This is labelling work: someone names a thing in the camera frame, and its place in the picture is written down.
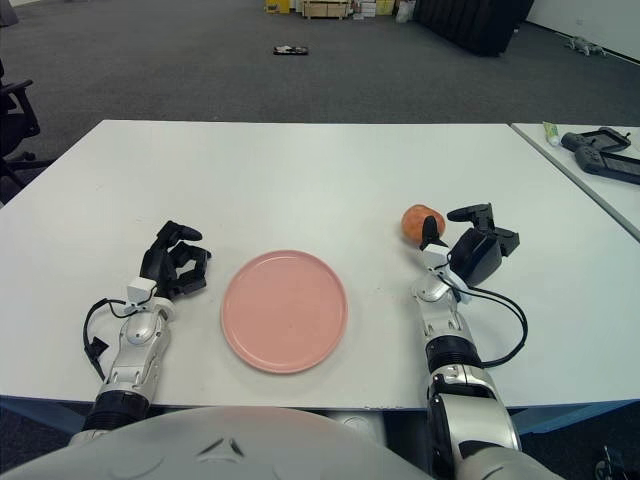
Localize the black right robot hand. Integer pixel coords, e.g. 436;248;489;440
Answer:
418;202;521;287

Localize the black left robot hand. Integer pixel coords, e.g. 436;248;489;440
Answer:
139;219;216;301

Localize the red-yellow apple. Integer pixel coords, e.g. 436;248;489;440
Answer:
402;203;447;246

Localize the pink round plate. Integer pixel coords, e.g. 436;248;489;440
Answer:
220;249;350;375

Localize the grey handheld controller with screen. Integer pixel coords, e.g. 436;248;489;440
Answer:
573;147;640;186

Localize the black handheld controller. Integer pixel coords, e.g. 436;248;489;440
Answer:
559;128;632;154

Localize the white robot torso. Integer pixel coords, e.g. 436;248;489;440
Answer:
0;405;436;480

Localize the black office chair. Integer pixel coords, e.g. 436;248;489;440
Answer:
0;54;54;201

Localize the black curtain partition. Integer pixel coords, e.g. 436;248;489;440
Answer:
413;0;536;59

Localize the grey robot dog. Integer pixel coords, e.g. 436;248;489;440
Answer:
564;35;609;59

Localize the stack of cardboard boxes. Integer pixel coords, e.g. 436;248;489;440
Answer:
349;0;399;21

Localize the wooden pallet crate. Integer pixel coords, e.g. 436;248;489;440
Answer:
301;0;351;21

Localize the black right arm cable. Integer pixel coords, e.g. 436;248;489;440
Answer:
467;284;529;369

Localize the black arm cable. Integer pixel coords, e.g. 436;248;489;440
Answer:
467;284;529;369
82;297;151;381

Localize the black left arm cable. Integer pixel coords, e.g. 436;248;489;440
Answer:
82;297;151;381

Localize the blue-grey table frame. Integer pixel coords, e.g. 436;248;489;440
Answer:
504;402;640;436

